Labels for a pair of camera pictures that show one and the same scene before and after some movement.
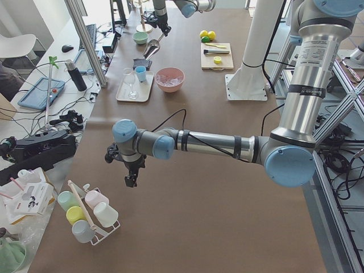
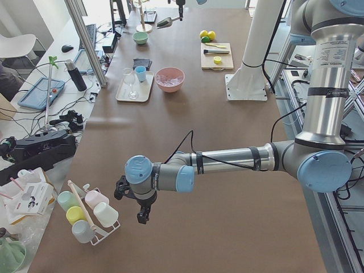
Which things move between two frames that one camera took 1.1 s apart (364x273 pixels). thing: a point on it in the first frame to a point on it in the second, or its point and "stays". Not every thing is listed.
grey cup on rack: [82, 231] stays
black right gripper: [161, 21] to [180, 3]
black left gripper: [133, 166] to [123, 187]
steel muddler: [207, 52] stays
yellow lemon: [203, 33] stays
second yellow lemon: [212, 35] stays
